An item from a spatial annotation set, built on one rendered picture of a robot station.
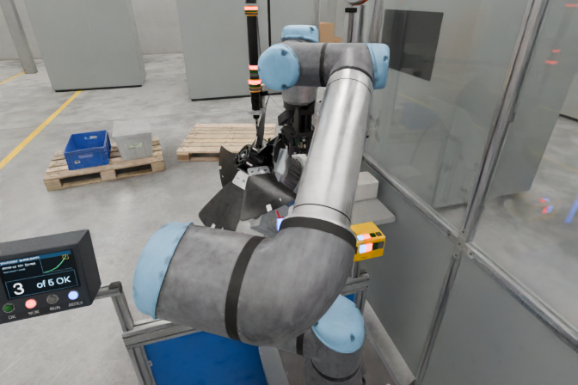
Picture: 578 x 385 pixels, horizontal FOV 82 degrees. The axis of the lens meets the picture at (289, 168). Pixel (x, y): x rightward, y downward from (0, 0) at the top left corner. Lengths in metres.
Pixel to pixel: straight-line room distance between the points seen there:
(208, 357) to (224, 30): 5.90
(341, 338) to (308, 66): 0.52
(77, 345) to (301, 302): 2.26
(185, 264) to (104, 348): 2.09
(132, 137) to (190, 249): 3.76
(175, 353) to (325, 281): 1.13
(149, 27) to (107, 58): 5.14
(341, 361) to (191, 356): 0.80
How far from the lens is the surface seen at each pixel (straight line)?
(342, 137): 0.45
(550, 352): 1.38
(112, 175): 4.20
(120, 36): 8.34
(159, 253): 0.40
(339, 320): 0.76
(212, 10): 6.67
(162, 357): 1.46
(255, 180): 1.33
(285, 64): 0.57
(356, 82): 0.52
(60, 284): 1.12
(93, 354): 2.47
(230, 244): 0.38
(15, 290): 1.16
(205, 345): 1.44
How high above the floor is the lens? 1.84
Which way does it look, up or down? 27 degrees down
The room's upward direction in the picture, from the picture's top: straight up
